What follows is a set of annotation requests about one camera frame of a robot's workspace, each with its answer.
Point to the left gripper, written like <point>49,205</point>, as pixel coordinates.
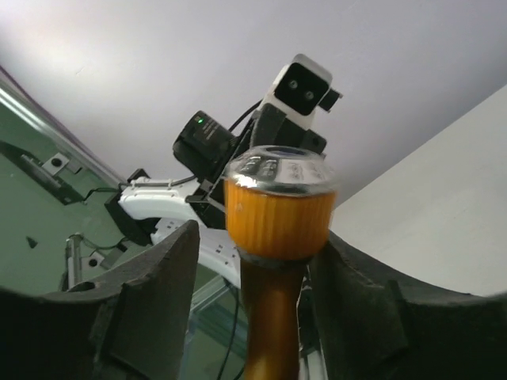
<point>273,127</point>

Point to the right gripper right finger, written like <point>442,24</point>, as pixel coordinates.
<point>375,322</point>

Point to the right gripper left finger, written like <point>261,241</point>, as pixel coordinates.
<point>128,323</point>

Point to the orange water faucet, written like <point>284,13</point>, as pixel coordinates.
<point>279,202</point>

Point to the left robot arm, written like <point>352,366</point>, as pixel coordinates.
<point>148,210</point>

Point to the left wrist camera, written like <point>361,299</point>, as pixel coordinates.
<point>299,89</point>

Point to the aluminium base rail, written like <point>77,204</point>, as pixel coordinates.
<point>54,172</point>

